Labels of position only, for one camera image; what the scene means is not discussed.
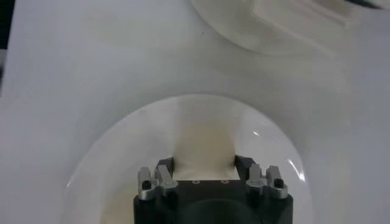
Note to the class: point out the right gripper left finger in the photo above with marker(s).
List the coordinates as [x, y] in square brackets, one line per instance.
[158, 182]

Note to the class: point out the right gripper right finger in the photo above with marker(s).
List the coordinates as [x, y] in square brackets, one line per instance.
[268, 184]

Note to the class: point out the white steamed baozi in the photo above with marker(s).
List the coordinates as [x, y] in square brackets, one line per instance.
[204, 152]

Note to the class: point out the white round plate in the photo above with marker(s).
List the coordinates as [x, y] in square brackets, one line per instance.
[122, 152]

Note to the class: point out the cream electric cooking pot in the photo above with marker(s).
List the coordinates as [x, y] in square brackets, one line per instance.
[243, 24]

